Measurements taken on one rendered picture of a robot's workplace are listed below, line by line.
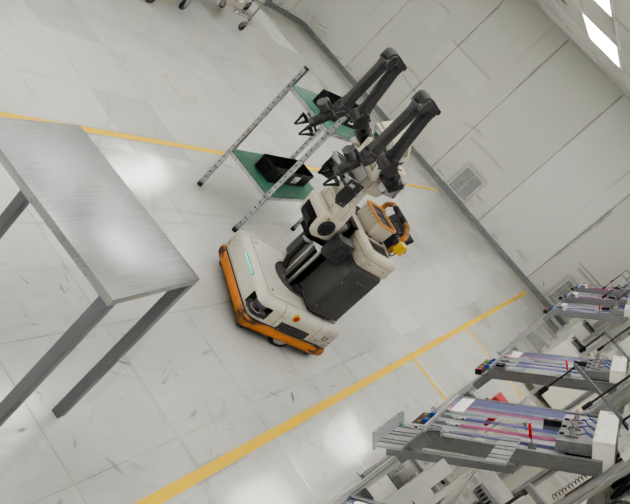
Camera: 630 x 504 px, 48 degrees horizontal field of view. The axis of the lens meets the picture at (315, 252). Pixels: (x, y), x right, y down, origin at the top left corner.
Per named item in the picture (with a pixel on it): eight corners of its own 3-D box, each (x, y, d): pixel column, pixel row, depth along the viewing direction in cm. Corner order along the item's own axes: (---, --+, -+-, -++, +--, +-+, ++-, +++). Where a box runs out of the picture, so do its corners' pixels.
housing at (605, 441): (590, 477, 267) (592, 440, 266) (598, 441, 312) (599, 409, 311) (613, 481, 264) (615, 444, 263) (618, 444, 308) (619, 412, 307)
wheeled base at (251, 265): (290, 287, 471) (315, 263, 463) (317, 360, 428) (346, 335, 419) (213, 249, 428) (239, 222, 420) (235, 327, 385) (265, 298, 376)
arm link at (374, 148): (435, 105, 327) (426, 93, 335) (428, 99, 323) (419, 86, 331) (371, 169, 343) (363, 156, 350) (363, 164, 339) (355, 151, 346)
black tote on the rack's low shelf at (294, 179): (267, 182, 481) (278, 171, 477) (253, 164, 485) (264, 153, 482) (304, 187, 533) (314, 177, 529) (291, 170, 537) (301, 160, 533)
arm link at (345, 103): (401, 61, 357) (394, 50, 364) (394, 54, 353) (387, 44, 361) (343, 121, 372) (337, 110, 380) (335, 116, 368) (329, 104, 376)
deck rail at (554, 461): (417, 446, 294) (418, 431, 293) (418, 445, 295) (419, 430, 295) (601, 478, 264) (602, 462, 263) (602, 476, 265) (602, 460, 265)
